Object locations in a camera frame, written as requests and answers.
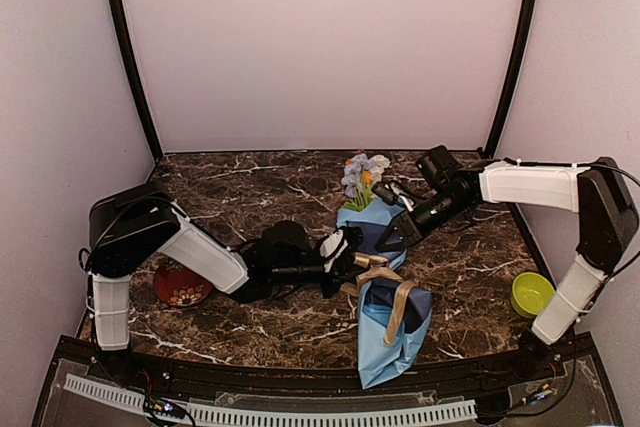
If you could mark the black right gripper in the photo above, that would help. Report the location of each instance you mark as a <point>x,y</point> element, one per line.
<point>408,228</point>

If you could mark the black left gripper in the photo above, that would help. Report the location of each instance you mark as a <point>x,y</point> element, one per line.
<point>343,269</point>

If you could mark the beige satin ribbon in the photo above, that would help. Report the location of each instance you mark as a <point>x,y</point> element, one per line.
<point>387,288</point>

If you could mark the blue wrapping paper sheet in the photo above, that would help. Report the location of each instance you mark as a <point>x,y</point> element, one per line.
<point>376,362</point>

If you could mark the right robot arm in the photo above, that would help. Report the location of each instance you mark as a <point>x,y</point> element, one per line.
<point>583,217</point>

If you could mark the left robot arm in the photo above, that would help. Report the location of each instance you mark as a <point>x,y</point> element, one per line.
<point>127,228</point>

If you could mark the yellow-green bowl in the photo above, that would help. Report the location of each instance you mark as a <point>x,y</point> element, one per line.
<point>530,294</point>

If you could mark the red floral plate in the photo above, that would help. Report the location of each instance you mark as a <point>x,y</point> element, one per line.
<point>179,287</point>

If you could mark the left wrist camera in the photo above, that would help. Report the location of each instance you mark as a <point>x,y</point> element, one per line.
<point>332,246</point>

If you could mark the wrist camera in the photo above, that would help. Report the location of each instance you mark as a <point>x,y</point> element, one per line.
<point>332,246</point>
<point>392,193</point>

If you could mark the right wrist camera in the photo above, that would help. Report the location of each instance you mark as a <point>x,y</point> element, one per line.
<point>392,193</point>

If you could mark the black front frame rail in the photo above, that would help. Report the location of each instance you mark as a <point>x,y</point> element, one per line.
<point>181,373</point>

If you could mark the white slotted cable duct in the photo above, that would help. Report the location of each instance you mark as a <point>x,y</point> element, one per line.
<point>271,412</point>

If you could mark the black right corner post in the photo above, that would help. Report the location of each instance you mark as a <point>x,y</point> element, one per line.
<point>516,58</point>

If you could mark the black corner post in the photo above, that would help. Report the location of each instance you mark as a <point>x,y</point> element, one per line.
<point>133,76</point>
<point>516,58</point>

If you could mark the black left corner post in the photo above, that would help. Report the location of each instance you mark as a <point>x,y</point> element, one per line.
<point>133,76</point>

